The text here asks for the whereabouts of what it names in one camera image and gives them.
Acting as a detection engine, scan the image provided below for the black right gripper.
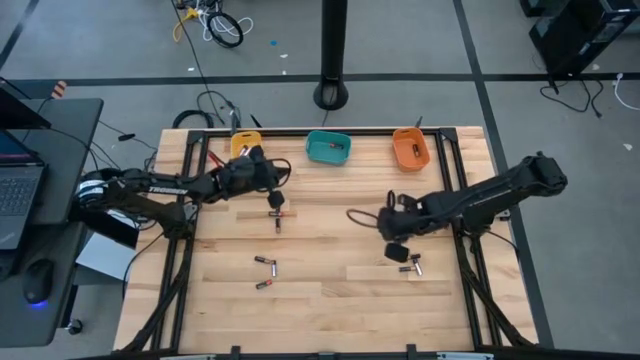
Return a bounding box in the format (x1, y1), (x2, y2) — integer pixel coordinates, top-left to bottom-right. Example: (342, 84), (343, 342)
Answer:
(384, 189), (454, 265)

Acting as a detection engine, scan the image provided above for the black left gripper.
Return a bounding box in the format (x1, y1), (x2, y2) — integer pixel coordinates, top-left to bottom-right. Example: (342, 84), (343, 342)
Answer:
(218, 145), (287, 211)

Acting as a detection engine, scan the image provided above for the yellow plastic bin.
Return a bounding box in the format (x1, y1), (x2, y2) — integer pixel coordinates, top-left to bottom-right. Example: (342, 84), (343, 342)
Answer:
(230, 130), (264, 162)

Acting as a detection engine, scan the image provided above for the orange plastic bin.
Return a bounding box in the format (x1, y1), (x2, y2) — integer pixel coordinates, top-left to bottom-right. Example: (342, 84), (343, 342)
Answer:
(391, 127), (432, 174)

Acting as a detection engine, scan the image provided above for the teal plastic bin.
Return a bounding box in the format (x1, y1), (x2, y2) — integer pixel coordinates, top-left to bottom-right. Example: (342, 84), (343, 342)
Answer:
(305, 130), (353, 167)

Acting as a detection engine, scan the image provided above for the black round pole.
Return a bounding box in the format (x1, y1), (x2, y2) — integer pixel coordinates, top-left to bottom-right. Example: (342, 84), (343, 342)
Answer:
(313, 0), (350, 112)

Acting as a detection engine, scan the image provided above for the grey box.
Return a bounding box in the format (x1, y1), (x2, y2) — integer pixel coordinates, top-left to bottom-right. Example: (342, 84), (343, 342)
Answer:
(74, 232), (137, 282)

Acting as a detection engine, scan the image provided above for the black desk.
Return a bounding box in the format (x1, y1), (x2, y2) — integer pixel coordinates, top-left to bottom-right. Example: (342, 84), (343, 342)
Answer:
(0, 97), (105, 350)

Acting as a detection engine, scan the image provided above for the grey laptop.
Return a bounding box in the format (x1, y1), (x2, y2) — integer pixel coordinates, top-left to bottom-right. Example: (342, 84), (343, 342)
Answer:
(0, 128), (47, 251)

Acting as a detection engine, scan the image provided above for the black equipment case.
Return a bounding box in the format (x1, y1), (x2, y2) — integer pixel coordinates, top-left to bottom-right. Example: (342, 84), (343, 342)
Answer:
(519, 0), (640, 77)

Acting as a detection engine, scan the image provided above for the black computer mouse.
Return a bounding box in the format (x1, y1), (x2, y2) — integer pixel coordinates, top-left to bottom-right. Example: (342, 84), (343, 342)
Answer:
(22, 258), (56, 306)

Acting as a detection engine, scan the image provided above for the black flat monitor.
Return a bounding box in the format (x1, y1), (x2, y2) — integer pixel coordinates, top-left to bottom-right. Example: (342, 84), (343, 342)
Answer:
(0, 76), (52, 131)

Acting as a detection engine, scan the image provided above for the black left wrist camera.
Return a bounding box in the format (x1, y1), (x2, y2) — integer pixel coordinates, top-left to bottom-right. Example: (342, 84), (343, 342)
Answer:
(262, 158), (281, 190)

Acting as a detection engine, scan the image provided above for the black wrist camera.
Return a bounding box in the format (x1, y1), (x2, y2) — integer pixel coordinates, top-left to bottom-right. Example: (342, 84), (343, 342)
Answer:
(377, 207), (399, 242)
(262, 158), (281, 190)

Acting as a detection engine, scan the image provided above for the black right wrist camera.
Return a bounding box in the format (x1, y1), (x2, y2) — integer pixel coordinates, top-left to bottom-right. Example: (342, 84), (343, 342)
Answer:
(377, 207), (399, 242)

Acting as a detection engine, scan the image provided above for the black left camera cable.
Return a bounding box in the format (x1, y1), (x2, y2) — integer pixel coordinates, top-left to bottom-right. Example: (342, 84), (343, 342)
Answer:
(272, 157), (293, 187)

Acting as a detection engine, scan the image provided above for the black camera cable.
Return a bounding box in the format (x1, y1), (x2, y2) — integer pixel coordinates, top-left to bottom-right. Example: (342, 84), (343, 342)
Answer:
(272, 157), (293, 187)
(346, 208), (381, 230)

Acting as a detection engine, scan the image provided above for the black cable with grey plug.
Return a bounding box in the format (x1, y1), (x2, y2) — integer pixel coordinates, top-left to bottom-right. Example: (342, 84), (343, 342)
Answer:
(196, 89), (242, 136)

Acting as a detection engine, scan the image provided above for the black right camera cable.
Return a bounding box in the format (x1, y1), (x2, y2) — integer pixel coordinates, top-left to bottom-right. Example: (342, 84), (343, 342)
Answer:
(346, 208), (381, 230)

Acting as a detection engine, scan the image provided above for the thick black hose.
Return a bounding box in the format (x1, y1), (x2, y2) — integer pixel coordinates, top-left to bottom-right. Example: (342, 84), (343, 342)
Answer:
(172, 108), (216, 130)

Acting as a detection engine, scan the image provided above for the long thin black cable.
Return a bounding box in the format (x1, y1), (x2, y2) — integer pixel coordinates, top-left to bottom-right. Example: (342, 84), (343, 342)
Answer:
(171, 0), (224, 126)

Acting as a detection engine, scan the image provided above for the coiled black cable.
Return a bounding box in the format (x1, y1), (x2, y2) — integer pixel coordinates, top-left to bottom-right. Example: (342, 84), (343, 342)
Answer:
(205, 10), (245, 50)

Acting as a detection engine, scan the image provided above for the bundle of cables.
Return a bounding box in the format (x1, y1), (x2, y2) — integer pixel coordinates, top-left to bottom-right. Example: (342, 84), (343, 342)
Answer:
(198, 7), (255, 44)

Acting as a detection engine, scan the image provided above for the yellow cable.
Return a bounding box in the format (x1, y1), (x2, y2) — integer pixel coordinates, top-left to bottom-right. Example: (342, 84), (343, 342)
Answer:
(172, 7), (200, 43)

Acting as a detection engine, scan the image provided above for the black floor cable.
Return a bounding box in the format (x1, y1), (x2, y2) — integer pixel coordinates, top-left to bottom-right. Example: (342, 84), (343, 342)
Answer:
(538, 79), (605, 120)

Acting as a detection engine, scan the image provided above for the white cable with plug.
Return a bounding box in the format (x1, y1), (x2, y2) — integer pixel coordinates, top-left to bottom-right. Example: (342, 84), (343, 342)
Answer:
(612, 72), (640, 112)

